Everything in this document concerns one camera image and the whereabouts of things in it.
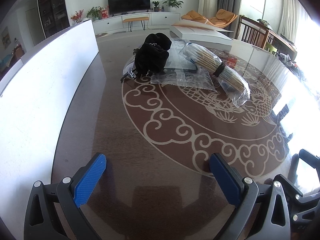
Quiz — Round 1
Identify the cotton swab bag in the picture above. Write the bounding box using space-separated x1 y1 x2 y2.
180 42 250 107

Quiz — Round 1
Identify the black cloth pouch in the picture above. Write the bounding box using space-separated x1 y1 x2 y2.
135 33 172 76

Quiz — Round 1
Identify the white storage box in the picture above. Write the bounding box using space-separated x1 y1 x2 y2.
1 20 99 239

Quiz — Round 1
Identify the phone case in plastic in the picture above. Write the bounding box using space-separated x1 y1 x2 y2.
150 38 216 92

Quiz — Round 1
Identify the wooden side table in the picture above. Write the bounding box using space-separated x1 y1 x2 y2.
267 30 297 61

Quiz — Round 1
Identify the wooden dining chair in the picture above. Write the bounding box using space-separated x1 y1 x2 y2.
236 15 270 49

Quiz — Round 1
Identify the white flat carton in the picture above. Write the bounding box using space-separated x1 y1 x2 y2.
170 20 233 46

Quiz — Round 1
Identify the red flower vase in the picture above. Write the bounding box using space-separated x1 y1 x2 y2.
70 9 84 24

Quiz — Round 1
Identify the orange lounge chair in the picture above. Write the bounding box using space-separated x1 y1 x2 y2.
181 9 237 29

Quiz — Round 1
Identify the white tv cabinet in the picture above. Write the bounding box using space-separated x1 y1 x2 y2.
93 12 181 35

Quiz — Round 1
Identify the dark display cabinet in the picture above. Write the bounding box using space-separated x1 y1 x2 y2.
37 0 70 38

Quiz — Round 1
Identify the green potted plant left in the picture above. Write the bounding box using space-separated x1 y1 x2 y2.
86 6 103 21

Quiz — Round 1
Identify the green potted plant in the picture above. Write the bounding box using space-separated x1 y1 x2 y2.
163 0 184 12
86 6 103 21

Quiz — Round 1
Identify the orange wooden bench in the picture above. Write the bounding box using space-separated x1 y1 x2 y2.
123 16 150 32

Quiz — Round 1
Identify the green potted plant right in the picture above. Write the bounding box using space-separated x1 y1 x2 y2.
163 0 184 12

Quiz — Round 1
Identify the black flat television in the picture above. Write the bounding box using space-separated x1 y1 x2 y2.
108 0 151 15

